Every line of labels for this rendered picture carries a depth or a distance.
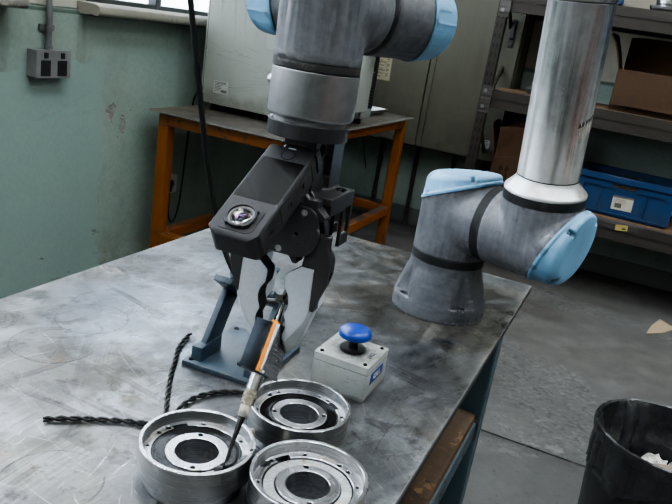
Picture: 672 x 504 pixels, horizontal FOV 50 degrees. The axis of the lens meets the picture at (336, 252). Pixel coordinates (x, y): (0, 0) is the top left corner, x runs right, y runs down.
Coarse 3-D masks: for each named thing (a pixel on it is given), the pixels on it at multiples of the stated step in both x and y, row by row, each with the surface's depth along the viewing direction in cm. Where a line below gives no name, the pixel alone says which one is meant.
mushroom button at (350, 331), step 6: (348, 324) 86; (354, 324) 87; (360, 324) 87; (342, 330) 85; (348, 330) 85; (354, 330) 85; (360, 330) 85; (366, 330) 86; (342, 336) 85; (348, 336) 84; (354, 336) 84; (360, 336) 84; (366, 336) 85; (354, 342) 84; (360, 342) 84; (354, 348) 86
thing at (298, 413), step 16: (272, 384) 77; (288, 384) 78; (304, 384) 78; (320, 384) 78; (256, 400) 75; (288, 400) 76; (304, 400) 77; (336, 400) 77; (256, 416) 71; (288, 416) 76; (304, 416) 76; (320, 416) 74; (256, 432) 71; (272, 432) 69; (288, 432) 69; (304, 432) 69; (320, 432) 69; (336, 432) 70
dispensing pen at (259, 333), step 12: (276, 300) 67; (276, 312) 67; (264, 324) 65; (252, 336) 64; (264, 336) 64; (252, 348) 64; (240, 360) 64; (252, 360) 64; (252, 372) 65; (252, 384) 64; (252, 396) 64; (240, 408) 64; (240, 420) 64; (228, 456) 63
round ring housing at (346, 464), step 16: (272, 448) 66; (288, 448) 67; (304, 448) 67; (320, 448) 67; (336, 448) 67; (256, 464) 64; (272, 464) 65; (336, 464) 66; (352, 464) 66; (256, 480) 62; (288, 480) 64; (304, 480) 65; (320, 480) 65; (336, 480) 64; (352, 480) 64; (368, 480) 63; (256, 496) 60; (288, 496) 61; (304, 496) 66; (320, 496) 65; (336, 496) 62; (352, 496) 63
